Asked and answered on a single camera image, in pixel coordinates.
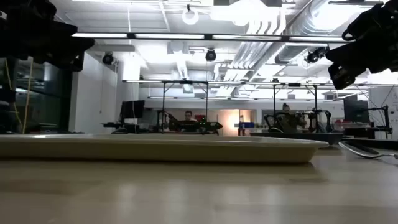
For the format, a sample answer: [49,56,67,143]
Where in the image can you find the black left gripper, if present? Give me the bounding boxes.
[0,0,96,72]

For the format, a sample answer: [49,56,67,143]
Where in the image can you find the beige plastic tray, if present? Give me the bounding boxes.
[0,133,330,165]

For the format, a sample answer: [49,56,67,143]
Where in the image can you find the black background rig frame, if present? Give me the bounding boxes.
[272,82,318,133]
[160,80,210,135]

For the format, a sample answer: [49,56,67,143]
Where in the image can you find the spoon with orange handle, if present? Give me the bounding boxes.
[338,141,398,160]

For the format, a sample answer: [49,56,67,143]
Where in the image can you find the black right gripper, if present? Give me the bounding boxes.
[325,0,398,74]

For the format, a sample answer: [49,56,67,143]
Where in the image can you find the long LED light bar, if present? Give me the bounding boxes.
[70,32,357,44]

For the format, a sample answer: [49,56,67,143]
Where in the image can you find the yellow cable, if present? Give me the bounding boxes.
[4,57,34,135]

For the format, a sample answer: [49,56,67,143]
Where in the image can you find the black computer monitor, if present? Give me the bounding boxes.
[343,98,370,124]
[119,100,146,119]

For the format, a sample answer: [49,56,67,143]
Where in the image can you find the black background robot arms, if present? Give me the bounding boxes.
[167,113,224,135]
[306,108,333,133]

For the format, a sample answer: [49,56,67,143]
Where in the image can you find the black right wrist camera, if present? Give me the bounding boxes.
[328,62,369,91]

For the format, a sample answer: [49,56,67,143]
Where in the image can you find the white ring lamp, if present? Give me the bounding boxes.
[182,4,200,26]

